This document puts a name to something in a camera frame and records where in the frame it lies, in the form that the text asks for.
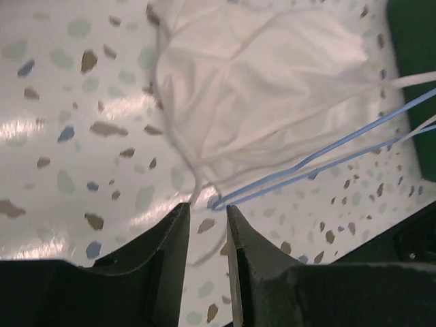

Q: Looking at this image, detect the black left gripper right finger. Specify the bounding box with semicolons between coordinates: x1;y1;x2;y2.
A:
225;204;307;327

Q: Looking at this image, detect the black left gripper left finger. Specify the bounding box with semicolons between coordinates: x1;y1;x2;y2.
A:
78;203;190;326

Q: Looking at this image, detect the light blue wire hanger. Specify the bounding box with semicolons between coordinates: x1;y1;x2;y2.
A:
207;89;435;211

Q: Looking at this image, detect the white tank top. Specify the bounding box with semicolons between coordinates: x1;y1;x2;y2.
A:
146;1;435;204

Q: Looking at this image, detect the green compartment tray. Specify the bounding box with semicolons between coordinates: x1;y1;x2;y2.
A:
386;0;436;183

